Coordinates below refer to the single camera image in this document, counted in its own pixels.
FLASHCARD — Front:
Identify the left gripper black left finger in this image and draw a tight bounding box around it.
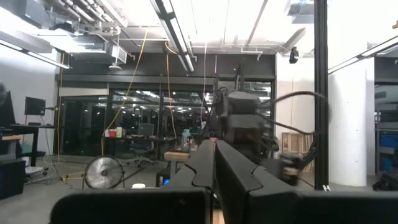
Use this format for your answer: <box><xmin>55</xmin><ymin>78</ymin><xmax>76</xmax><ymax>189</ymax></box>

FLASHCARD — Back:
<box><xmin>163</xmin><ymin>139</ymin><xmax>216</xmax><ymax>224</ymax></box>

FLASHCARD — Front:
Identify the storage shelving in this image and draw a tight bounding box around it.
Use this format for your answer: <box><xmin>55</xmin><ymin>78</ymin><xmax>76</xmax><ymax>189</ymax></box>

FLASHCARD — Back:
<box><xmin>374</xmin><ymin>83</ymin><xmax>398</xmax><ymax>191</ymax></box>

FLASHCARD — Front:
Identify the wooden crate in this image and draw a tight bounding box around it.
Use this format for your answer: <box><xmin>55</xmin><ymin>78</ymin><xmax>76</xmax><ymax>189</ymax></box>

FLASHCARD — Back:
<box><xmin>281</xmin><ymin>132</ymin><xmax>315</xmax><ymax>174</ymax></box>

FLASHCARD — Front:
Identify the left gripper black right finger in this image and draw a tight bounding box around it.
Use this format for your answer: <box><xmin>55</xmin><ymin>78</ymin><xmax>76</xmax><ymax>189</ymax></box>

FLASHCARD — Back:
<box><xmin>215</xmin><ymin>139</ymin><xmax>299</xmax><ymax>224</ymax></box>

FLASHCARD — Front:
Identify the black ceiling camera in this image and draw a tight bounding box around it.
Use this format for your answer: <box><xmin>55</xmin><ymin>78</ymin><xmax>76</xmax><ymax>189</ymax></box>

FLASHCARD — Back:
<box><xmin>289</xmin><ymin>46</ymin><xmax>300</xmax><ymax>65</ymax></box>

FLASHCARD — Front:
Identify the wooden side table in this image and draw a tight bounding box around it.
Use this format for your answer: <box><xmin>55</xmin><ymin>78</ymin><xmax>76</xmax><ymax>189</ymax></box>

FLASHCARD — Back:
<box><xmin>164</xmin><ymin>151</ymin><xmax>195</xmax><ymax>162</ymax></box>

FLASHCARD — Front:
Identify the black floor cabinet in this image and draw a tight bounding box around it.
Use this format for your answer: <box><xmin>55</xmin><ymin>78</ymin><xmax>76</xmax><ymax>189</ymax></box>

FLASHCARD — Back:
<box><xmin>0</xmin><ymin>158</ymin><xmax>26</xmax><ymax>200</ymax></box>

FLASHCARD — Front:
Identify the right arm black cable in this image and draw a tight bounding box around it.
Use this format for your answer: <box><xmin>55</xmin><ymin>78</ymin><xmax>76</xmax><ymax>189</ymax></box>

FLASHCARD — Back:
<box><xmin>269</xmin><ymin>90</ymin><xmax>328</xmax><ymax>106</ymax></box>

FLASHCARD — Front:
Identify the white round column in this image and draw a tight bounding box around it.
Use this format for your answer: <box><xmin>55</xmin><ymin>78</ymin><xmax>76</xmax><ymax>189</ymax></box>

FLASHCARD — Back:
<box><xmin>328</xmin><ymin>58</ymin><xmax>368</xmax><ymax>187</ymax></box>

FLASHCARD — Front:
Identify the grey office chair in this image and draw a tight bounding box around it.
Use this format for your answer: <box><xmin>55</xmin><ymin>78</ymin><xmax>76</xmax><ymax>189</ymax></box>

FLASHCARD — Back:
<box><xmin>129</xmin><ymin>123</ymin><xmax>156</xmax><ymax>166</ymax></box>

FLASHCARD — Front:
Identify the round floor fan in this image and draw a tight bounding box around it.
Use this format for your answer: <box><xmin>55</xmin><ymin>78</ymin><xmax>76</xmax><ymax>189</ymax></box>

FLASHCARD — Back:
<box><xmin>83</xmin><ymin>154</ymin><xmax>126</xmax><ymax>190</ymax></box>

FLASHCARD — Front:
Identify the hanging yellow cable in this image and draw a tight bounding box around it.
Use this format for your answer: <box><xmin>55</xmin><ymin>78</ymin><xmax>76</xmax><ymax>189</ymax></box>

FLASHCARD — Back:
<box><xmin>99</xmin><ymin>29</ymin><xmax>149</xmax><ymax>156</ymax></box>
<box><xmin>164</xmin><ymin>42</ymin><xmax>178</xmax><ymax>139</ymax></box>

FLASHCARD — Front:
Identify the long black desk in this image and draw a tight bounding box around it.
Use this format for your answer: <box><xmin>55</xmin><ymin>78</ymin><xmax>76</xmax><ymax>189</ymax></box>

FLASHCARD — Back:
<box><xmin>102</xmin><ymin>136</ymin><xmax>175</xmax><ymax>147</ymax></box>

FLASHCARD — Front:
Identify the computer tower blue light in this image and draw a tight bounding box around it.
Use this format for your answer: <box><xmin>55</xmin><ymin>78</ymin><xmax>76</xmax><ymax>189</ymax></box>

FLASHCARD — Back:
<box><xmin>157</xmin><ymin>169</ymin><xmax>171</xmax><ymax>187</ymax></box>

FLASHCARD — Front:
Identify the teal jug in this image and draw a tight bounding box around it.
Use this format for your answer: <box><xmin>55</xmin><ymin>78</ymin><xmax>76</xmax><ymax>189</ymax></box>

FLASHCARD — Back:
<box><xmin>181</xmin><ymin>129</ymin><xmax>191</xmax><ymax>150</ymax></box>

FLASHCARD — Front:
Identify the black office desk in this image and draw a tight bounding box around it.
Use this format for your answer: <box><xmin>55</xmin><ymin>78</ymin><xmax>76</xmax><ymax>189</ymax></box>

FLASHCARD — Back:
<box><xmin>0</xmin><ymin>123</ymin><xmax>57</xmax><ymax>167</ymax></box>

